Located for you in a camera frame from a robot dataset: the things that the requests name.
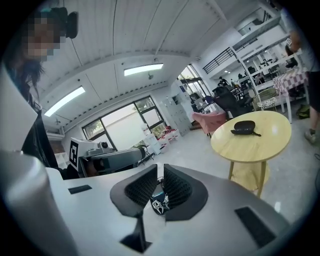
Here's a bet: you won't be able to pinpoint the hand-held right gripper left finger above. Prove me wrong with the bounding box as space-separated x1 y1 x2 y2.
109 163 158 253

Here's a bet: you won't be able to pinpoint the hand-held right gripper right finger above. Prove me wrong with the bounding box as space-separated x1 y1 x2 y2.
163 163 209 222

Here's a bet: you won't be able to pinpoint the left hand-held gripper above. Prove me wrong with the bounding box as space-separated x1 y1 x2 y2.
68 136 149 179

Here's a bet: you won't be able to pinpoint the black glasses case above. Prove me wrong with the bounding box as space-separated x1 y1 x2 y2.
230 120 262 138

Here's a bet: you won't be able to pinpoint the person's left hand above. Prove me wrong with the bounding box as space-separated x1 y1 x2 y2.
86 160 101 176

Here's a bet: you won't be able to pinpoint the large black-framed window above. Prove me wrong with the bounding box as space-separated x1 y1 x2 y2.
81 96 166 151

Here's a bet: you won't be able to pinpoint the group of red-labelled water jugs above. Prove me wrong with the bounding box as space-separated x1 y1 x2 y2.
141 123 181 155

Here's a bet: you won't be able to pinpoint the grey metal lockers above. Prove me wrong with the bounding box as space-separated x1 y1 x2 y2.
161 96 192 137

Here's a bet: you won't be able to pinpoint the long ceiling light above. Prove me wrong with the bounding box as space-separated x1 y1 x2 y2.
44 86 86 118
124 63 164 77

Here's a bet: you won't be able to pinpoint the pink armchair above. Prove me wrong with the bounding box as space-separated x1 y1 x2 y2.
191 110 227 137

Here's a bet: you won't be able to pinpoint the person wearing headset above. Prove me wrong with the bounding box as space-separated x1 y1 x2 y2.
21 92 81 181

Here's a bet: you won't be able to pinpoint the black office chair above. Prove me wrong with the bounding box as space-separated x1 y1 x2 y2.
212 86 253 118

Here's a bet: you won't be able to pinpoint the narrow black-framed window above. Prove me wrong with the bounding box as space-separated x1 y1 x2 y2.
179 64 208 101

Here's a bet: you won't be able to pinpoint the rattan chair patterned cushion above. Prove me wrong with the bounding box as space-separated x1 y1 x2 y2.
252 87 279 112

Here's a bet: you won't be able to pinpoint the black mezzanine railing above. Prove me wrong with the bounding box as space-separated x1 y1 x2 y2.
202 46 237 75

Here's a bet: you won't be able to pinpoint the green bag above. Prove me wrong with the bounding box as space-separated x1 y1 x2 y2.
296 104 311 120

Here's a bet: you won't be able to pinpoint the person's head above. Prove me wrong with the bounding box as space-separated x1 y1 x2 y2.
21 9 67 63

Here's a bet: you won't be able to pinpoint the checkered cloth table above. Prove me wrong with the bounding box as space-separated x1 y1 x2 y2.
272 69 310 123

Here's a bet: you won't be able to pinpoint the white metal shelf rack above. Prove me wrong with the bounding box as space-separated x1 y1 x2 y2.
231 34 310 101

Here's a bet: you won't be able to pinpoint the black head-worn camera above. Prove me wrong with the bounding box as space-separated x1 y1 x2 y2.
65 11 80 40

